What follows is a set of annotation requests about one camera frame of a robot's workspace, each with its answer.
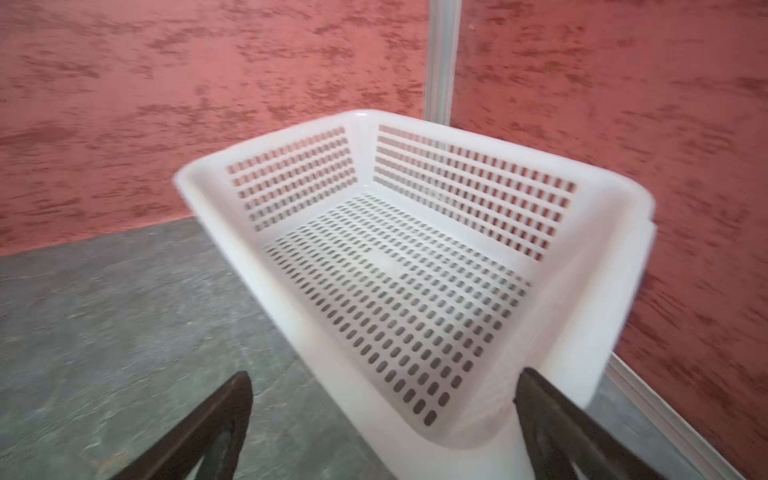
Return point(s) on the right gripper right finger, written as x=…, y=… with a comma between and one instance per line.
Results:
x=563, y=442

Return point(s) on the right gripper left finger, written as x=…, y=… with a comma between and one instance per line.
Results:
x=208, y=441

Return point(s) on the white plastic basket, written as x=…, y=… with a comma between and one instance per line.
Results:
x=417, y=269

